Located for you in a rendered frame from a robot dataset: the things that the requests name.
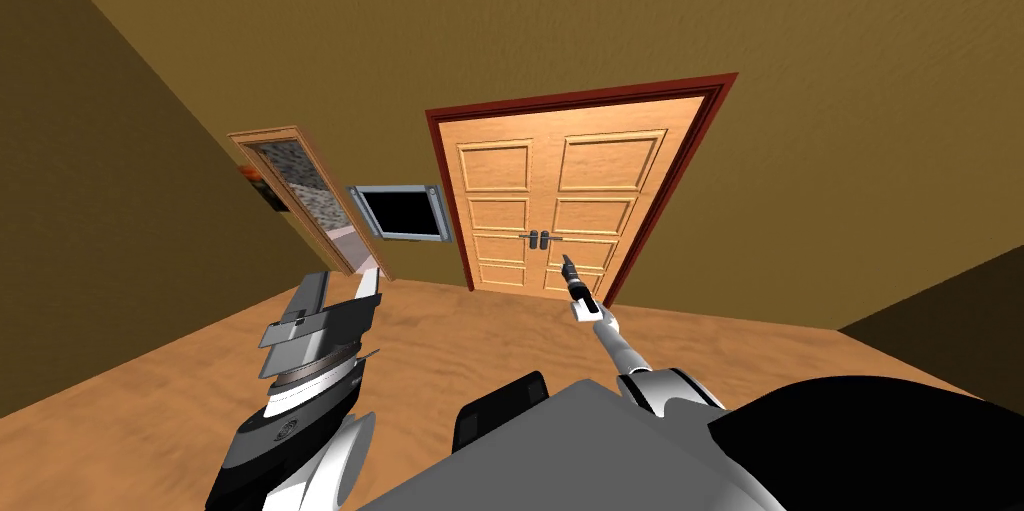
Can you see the wooden panelled door leaf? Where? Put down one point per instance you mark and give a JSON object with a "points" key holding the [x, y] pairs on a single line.
{"points": [[608, 175], [500, 199]]}

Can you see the dark wall picture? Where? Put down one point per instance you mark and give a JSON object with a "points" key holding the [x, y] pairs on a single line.
{"points": [[268, 189]]}

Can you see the grey framed dark window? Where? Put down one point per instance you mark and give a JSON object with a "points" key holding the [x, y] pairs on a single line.
{"points": [[400, 212]]}

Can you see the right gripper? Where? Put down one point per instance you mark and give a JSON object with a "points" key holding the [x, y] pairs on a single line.
{"points": [[578, 285]]}

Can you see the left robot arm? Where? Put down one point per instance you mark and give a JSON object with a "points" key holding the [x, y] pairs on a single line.
{"points": [[272, 447]]}

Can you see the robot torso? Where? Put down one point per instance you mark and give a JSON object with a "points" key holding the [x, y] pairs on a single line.
{"points": [[576, 455]]}

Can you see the wooden framed open doorway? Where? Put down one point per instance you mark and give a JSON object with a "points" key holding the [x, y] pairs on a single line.
{"points": [[308, 187]]}

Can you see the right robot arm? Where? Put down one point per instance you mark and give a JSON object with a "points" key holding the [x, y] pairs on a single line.
{"points": [[840, 447]]}

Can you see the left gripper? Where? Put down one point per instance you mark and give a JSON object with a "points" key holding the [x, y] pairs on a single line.
{"points": [[316, 335]]}

